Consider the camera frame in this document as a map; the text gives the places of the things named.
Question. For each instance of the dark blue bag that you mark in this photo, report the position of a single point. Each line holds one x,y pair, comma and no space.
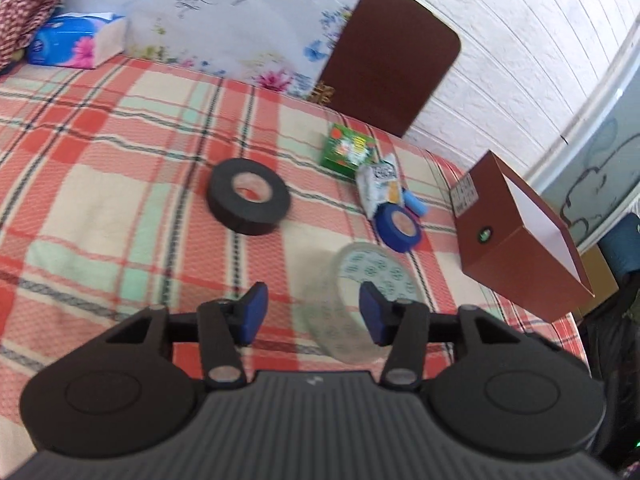
620,245

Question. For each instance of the black tape roll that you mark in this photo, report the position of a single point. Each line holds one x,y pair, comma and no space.
222,200

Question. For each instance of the tan cardboard box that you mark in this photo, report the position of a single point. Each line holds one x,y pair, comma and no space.
602,272

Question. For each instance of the clear tape roll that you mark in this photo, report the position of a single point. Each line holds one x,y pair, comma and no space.
330,305

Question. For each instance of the red checkered cloth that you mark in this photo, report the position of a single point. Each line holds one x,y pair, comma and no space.
25,10

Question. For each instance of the dark cloth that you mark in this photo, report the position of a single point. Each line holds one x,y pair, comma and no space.
615,370

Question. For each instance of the small light blue cylinder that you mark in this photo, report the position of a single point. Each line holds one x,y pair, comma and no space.
416,203

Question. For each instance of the white crinkled packet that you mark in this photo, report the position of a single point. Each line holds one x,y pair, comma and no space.
372,187

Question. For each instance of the small green box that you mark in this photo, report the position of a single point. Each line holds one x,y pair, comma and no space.
345,152

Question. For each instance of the blue tape roll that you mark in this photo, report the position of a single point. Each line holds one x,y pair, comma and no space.
387,232

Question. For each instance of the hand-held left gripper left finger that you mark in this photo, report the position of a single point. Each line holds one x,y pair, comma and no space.
252,312

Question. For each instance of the red plaid blanket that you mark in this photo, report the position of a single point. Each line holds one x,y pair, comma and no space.
100,185

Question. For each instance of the cartoon print door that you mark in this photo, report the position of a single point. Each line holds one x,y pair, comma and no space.
600,160

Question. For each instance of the brown cardboard box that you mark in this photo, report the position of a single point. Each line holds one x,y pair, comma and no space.
495,250

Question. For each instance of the blue tissue pack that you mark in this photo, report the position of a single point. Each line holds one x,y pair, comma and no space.
65,40

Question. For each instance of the floral print mattress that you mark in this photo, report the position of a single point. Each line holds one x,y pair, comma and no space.
225,15

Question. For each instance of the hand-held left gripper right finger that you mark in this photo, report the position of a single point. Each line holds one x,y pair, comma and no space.
372,315

